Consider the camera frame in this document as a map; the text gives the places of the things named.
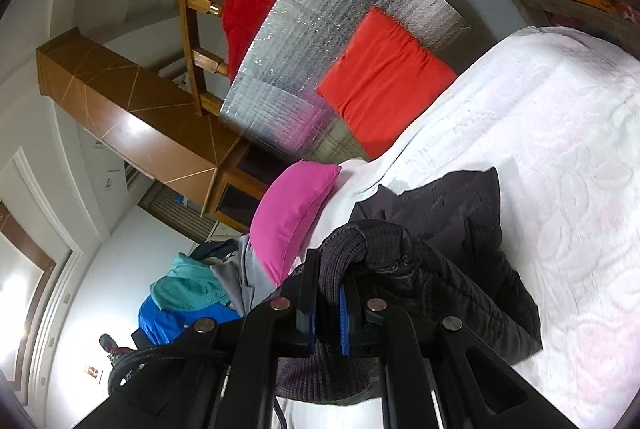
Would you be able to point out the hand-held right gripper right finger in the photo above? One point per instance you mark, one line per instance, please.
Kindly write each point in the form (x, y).
(345, 319)

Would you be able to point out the white textured bedspread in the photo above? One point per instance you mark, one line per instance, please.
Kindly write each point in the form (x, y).
(575, 159)

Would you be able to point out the grey garment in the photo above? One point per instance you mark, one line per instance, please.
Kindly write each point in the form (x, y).
(245, 269)

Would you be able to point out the orange-red cushion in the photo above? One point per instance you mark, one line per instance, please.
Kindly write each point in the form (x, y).
(385, 79)

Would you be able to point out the teal garment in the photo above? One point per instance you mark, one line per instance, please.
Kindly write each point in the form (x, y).
(190, 284)

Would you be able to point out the wooden window frame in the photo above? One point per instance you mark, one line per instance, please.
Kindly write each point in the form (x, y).
(30, 231)

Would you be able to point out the pink pillow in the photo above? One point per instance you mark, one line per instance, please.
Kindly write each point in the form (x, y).
(290, 219)

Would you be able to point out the silver foil mat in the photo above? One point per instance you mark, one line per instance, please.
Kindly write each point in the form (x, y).
(310, 34)

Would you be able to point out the wooden headboard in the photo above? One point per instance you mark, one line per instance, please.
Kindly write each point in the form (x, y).
(187, 9)

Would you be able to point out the black quilted jacket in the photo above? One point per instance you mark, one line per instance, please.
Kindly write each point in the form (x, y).
(450, 234)

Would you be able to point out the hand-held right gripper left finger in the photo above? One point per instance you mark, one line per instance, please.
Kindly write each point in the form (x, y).
(309, 309)

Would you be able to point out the brown wooden wardrobe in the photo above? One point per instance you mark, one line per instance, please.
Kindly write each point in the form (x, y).
(125, 104)

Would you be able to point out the blue garment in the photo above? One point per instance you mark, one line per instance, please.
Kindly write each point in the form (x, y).
(165, 321)

